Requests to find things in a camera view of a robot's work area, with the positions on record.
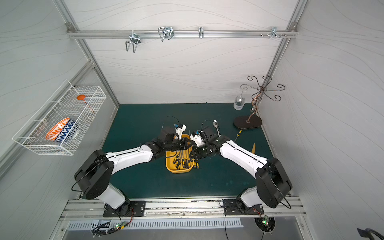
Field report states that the black cable bundle with led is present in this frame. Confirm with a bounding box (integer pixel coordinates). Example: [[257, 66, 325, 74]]
[[91, 220, 130, 237]]

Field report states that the white wire wall basket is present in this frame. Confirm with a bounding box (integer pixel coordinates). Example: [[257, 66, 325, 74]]
[[12, 80, 107, 156]]

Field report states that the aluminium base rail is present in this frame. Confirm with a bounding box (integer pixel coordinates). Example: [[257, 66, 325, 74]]
[[59, 196, 307, 221]]

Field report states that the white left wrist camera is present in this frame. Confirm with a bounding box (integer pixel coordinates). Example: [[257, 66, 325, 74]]
[[176, 124, 187, 140]]

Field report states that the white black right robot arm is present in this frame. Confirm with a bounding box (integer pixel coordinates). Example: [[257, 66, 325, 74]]
[[190, 127, 293, 210]]

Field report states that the metal double hook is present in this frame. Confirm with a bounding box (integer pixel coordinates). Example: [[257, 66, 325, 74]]
[[158, 27, 175, 42], [126, 31, 141, 53]]

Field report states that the blue white patterned bowl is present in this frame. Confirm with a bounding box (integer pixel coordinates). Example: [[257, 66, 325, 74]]
[[54, 119, 78, 143]]

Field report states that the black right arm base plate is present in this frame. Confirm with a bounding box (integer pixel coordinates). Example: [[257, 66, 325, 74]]
[[219, 199, 265, 216]]

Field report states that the orange ladle in basket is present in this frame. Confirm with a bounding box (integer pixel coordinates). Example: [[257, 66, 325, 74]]
[[77, 95, 95, 114]]

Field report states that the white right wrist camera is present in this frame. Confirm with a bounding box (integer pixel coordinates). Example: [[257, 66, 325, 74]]
[[190, 134, 205, 148]]

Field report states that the clear glass cup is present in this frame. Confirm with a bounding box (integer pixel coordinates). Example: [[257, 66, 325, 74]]
[[234, 93, 245, 111]]

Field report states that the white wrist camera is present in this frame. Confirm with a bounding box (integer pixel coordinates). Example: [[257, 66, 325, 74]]
[[190, 134, 205, 148], [176, 124, 187, 140]]

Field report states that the yellow plastic storage tray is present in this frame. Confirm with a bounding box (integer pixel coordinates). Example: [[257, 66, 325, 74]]
[[166, 147, 196, 174]]

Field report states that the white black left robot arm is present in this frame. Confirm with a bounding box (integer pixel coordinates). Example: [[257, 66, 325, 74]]
[[74, 128, 195, 210]]

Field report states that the metal hook bracket right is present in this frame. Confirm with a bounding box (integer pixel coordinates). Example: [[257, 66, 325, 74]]
[[260, 27, 287, 39]]

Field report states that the small metal hook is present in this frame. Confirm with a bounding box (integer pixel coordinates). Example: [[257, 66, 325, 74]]
[[198, 27, 204, 39]]

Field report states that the metal double hook middle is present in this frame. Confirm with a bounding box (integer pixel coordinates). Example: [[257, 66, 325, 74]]
[[158, 27, 175, 42]]

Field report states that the silver metal spoon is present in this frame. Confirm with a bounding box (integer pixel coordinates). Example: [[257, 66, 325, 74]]
[[213, 120, 221, 137]]

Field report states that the orange white patterned bowl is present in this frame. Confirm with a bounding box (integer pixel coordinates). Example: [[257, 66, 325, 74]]
[[45, 118, 70, 141]]

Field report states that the brown metal cup tree stand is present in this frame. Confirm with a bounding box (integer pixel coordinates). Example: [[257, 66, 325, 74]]
[[233, 75, 286, 131]]

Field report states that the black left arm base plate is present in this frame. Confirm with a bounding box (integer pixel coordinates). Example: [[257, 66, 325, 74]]
[[103, 201, 147, 218]]

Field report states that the yellow black screwdriver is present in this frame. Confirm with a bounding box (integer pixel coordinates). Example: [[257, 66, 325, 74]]
[[234, 129, 243, 142]]

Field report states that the aluminium top cross rail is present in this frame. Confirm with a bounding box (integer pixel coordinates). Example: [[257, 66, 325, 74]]
[[67, 29, 299, 40]]

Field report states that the metal double hook left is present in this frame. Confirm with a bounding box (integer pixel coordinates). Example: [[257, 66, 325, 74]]
[[126, 31, 141, 53]]

